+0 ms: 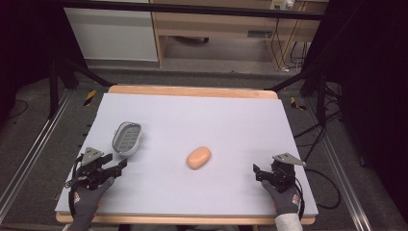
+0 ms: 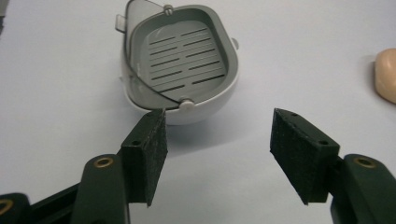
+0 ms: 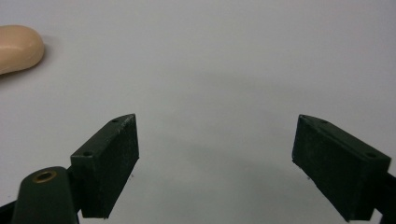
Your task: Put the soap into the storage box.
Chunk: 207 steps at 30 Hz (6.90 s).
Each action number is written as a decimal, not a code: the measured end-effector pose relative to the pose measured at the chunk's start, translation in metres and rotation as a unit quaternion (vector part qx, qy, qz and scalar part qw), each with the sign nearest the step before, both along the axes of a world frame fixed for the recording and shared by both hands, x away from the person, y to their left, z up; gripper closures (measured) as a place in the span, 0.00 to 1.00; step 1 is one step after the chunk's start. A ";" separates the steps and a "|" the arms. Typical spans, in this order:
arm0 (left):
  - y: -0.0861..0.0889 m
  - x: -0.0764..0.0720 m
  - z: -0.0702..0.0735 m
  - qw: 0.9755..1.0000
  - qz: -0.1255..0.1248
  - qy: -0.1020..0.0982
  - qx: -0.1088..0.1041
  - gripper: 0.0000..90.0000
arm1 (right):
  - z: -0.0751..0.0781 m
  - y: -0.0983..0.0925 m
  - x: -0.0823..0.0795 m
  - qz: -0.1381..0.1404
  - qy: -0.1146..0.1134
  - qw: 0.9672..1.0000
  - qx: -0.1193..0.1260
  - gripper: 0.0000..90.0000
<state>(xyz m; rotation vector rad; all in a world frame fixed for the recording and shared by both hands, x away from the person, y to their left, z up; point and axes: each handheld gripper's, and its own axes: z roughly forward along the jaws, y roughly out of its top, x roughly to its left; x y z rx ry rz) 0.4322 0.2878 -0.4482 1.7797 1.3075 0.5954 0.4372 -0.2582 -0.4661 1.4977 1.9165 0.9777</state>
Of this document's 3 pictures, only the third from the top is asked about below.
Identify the beige smooth oval object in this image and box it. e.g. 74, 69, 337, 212
0, 24, 46, 76

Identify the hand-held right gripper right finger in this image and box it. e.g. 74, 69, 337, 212
291, 114, 392, 222

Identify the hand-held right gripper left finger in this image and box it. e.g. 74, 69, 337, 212
70, 113, 140, 219

